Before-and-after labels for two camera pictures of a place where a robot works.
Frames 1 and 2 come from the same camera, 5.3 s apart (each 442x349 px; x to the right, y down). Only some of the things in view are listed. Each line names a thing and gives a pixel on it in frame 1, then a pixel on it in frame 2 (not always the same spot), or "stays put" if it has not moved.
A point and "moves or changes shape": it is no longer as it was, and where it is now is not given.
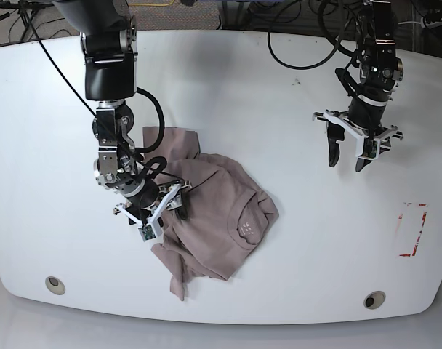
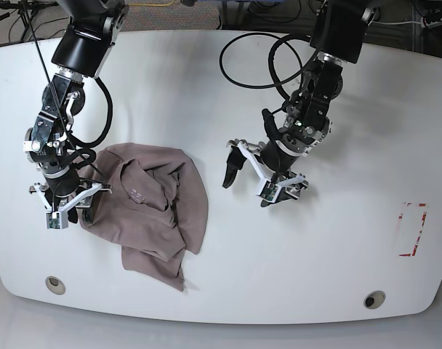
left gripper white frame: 153,227 → 57,218
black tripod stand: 26,10 stays put
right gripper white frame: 338,126 → 268,189
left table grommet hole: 55,286 stays put
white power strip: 433,24 stays put
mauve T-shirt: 229,215 moves or changes shape
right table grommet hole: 374,299 stays put
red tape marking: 419,233 stays put
